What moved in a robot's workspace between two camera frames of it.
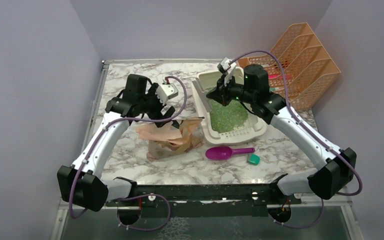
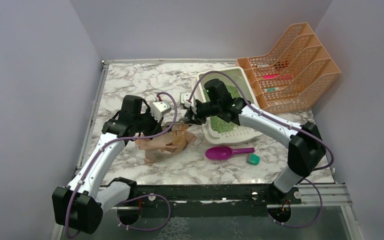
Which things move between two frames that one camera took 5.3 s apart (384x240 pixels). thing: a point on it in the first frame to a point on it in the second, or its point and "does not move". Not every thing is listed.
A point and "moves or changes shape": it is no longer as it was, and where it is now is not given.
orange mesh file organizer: [299, 66] does not move
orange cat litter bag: [165, 139] moves or changes shape
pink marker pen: [287, 77] does not move
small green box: [253, 159] does not move
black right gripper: [219, 94] to [199, 120]
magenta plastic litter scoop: [224, 153] does not move
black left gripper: [152, 93] to [157, 127]
